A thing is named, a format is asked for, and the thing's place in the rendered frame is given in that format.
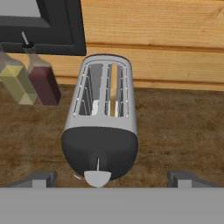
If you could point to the black window frame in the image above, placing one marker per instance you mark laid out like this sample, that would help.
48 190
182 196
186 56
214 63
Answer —
58 26

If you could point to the slice of bread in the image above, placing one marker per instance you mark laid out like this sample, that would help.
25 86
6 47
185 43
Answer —
114 87

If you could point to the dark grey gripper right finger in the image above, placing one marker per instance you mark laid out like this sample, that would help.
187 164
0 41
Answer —
180 178

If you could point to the bottle of dark red vinegar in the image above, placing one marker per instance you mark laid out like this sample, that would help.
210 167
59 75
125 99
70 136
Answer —
43 81

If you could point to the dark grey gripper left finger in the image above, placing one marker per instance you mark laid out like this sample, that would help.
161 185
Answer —
43 178

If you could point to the grey toaster lever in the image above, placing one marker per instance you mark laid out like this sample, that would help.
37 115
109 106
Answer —
97 178

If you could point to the bottle of yellow oil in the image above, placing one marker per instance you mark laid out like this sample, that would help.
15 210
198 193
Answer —
16 83

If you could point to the silver and black toaster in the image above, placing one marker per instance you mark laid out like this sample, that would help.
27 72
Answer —
100 128

